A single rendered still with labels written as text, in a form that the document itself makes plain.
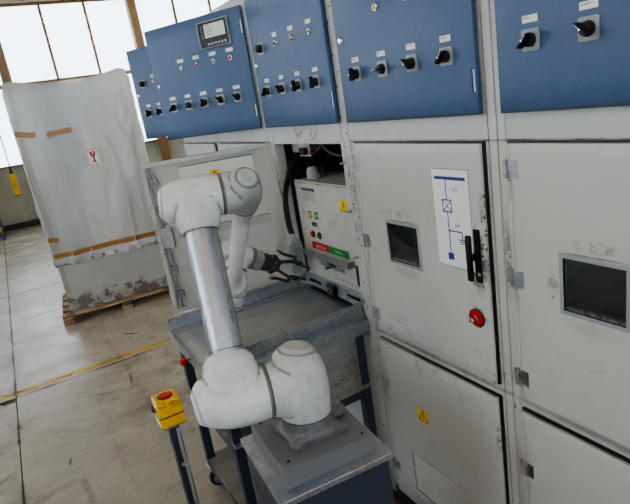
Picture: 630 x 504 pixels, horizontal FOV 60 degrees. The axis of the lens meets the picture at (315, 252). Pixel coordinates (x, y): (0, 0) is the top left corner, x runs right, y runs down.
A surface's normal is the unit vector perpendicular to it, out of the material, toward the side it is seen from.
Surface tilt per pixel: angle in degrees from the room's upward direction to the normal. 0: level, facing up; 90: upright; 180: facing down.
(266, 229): 90
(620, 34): 90
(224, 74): 90
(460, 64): 90
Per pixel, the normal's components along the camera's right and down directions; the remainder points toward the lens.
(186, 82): -0.51, 0.32
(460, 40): -0.85, 0.27
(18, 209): 0.50, 0.17
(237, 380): 0.20, -0.31
